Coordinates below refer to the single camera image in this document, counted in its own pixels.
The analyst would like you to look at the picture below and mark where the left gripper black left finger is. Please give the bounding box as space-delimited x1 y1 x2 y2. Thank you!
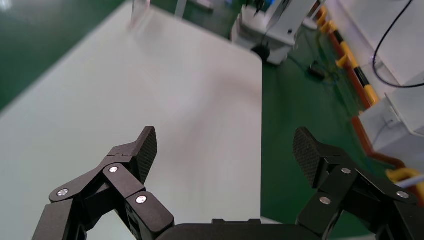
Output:
32 125 175 240

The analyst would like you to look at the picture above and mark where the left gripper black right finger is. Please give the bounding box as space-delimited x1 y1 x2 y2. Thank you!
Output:
292 126 424 240

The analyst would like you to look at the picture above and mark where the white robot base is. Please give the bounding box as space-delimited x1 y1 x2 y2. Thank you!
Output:
231 0 320 66

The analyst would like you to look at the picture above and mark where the white cabinet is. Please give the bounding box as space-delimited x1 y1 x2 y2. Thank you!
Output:
359 72 424 171

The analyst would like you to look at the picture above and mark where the yellow black red barrier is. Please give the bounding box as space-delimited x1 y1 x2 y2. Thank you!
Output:
313 5 424 206

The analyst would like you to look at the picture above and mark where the black power adapter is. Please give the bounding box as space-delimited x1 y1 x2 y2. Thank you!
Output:
308 62 328 80

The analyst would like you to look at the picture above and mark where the white workbench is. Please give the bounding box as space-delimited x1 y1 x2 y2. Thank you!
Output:
326 0 424 86

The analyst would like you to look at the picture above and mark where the thin black hanging cable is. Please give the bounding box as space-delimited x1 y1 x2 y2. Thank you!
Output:
371 0 424 90

